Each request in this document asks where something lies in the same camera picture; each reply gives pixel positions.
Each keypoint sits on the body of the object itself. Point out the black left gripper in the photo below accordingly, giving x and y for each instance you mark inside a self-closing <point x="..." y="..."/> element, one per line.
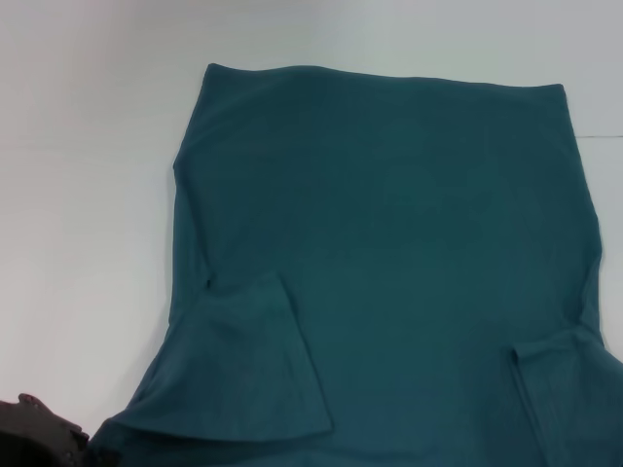
<point x="34" y="438"/>

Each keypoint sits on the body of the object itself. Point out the teal blue shirt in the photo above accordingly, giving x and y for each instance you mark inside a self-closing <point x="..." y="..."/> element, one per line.
<point x="389" y="243"/>

